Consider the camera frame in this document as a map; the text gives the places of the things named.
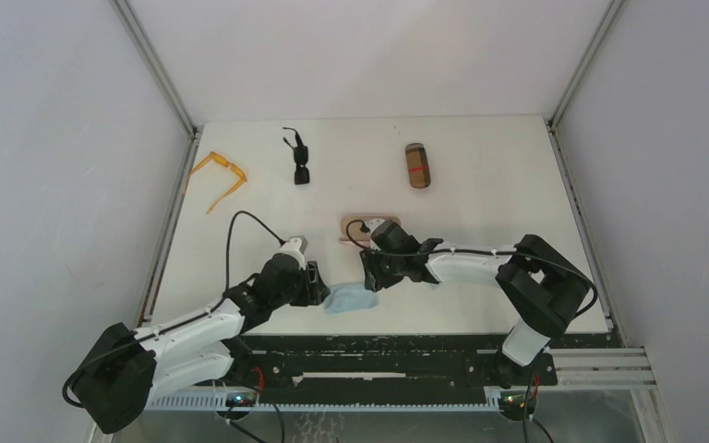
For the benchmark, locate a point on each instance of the pink glasses case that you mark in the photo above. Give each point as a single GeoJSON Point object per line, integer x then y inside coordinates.
{"type": "Point", "coordinates": [354, 219]}

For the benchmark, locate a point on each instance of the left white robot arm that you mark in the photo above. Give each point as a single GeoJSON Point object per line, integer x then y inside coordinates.
{"type": "Point", "coordinates": [127, 369]}

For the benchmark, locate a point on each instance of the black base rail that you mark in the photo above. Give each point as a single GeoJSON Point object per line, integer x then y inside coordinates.
{"type": "Point", "coordinates": [380, 370]}

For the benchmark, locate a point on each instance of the aluminium frame post right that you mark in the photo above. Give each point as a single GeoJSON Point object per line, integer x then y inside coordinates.
{"type": "Point", "coordinates": [605, 25]}

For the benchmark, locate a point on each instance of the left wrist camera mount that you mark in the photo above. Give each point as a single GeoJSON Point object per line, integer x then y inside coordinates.
{"type": "Point", "coordinates": [295, 247]}

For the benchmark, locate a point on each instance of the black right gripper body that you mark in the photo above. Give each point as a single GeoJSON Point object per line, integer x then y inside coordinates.
{"type": "Point", "coordinates": [371, 269]}

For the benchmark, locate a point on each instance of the orange translucent sunglasses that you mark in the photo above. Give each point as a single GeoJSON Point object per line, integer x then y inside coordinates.
{"type": "Point", "coordinates": [220, 176]}

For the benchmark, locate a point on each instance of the aluminium frame post left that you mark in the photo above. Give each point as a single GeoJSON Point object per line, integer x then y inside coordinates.
{"type": "Point", "coordinates": [151, 59]}

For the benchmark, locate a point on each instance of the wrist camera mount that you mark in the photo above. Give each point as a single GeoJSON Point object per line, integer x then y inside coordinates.
{"type": "Point", "coordinates": [295, 247]}
{"type": "Point", "coordinates": [367, 227]}

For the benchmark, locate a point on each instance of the aluminium frame post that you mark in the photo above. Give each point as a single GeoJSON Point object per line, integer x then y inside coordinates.
{"type": "Point", "coordinates": [151, 59]}
{"type": "Point", "coordinates": [605, 25]}

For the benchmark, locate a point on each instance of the light blue cloth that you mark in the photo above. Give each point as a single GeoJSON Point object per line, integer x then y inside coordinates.
{"type": "Point", "coordinates": [349, 297]}

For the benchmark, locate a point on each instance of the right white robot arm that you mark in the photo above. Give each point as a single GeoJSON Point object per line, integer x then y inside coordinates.
{"type": "Point", "coordinates": [544, 288]}

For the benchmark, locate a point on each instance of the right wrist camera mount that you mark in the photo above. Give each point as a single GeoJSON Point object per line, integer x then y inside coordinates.
{"type": "Point", "coordinates": [367, 227]}

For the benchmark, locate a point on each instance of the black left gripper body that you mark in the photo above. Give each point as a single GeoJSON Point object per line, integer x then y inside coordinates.
{"type": "Point", "coordinates": [314, 282]}

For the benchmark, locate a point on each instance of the brown glasses case red stripe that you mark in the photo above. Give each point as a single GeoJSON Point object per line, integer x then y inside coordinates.
{"type": "Point", "coordinates": [417, 166]}

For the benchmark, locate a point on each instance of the black sunglasses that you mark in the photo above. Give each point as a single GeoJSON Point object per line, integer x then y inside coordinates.
{"type": "Point", "coordinates": [300, 156]}

